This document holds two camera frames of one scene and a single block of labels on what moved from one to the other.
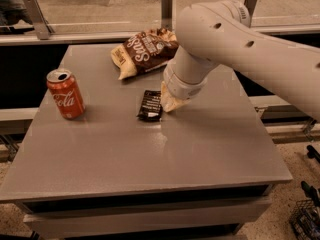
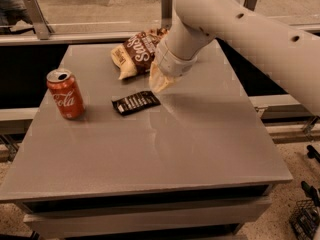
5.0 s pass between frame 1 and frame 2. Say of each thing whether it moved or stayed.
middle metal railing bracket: stayed
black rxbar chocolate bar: moved
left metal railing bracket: stayed
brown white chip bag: stayed
